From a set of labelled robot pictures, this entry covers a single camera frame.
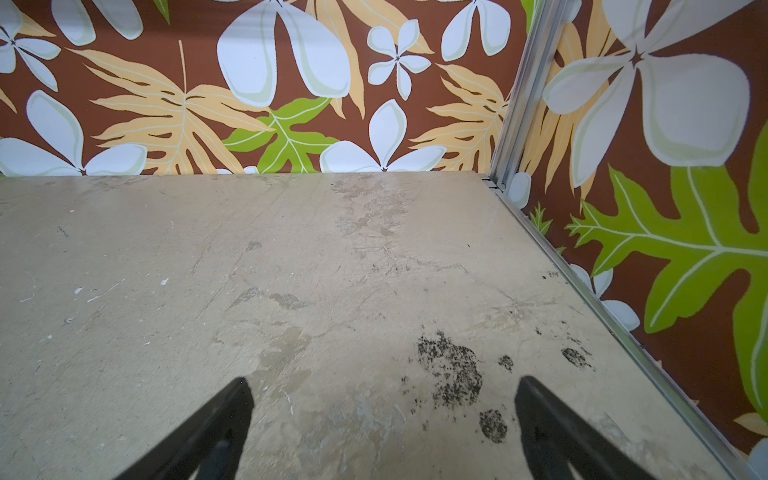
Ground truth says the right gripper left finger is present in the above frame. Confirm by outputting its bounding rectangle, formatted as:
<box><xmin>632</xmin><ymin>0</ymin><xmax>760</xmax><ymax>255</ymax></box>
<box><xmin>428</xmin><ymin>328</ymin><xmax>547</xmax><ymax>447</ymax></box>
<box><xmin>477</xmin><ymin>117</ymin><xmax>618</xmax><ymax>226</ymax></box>
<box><xmin>118</xmin><ymin>377</ymin><xmax>254</xmax><ymax>479</ymax></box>

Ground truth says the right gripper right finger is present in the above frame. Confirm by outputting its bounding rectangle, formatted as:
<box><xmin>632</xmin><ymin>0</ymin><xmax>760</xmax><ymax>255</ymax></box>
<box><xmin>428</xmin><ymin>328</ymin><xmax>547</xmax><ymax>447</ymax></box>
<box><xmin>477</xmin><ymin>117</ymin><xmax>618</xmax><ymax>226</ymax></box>
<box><xmin>515</xmin><ymin>376</ymin><xmax>653</xmax><ymax>480</ymax></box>

